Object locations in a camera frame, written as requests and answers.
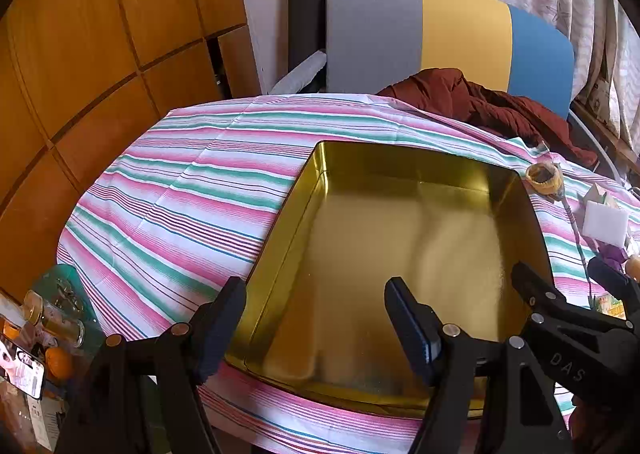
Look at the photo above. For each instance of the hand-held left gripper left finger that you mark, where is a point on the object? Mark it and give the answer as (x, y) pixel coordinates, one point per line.
(222, 329)

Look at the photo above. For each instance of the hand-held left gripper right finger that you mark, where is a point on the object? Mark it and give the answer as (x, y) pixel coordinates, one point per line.
(407, 329)

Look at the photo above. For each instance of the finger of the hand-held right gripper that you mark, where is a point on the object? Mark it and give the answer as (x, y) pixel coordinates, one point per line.
(532, 284)
(617, 286)

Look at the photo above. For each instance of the purple snack packet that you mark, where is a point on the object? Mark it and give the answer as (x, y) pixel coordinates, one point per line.
(612, 254)

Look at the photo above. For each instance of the white foam sponge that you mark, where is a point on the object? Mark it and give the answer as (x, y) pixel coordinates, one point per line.
(605, 224)

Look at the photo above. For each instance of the gold metal tin box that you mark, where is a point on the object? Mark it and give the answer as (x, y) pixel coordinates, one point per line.
(400, 234)

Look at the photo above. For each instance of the yellow knitted pouch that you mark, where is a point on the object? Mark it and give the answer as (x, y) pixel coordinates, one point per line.
(542, 178)

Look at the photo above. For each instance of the person's right hand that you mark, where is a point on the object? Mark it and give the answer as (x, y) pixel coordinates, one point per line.
(585, 429)

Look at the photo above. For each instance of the wooden side desk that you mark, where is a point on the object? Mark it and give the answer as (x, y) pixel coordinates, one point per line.
(610, 138)

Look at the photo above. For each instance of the pink green striped tablecloth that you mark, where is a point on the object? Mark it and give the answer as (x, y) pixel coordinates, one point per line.
(175, 184)

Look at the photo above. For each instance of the orange fruit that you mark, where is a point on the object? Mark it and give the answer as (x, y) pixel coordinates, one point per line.
(59, 364)

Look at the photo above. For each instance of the glass jar with gold lid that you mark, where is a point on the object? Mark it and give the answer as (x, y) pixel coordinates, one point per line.
(55, 321)

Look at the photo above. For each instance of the printed beige bag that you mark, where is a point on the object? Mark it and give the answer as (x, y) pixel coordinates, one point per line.
(602, 103)

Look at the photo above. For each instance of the dark red jacket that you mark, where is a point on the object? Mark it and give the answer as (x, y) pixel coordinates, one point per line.
(475, 103)

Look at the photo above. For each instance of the smartphone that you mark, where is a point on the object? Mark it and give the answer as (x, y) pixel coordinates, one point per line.
(25, 369)

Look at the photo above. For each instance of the grey yellow blue chair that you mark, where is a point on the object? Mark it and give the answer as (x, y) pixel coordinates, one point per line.
(375, 33)

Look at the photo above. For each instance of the wooden wardrobe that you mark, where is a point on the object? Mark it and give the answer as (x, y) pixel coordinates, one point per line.
(100, 33)

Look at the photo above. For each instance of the black rolled mat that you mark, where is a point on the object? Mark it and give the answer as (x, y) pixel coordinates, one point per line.
(305, 8)

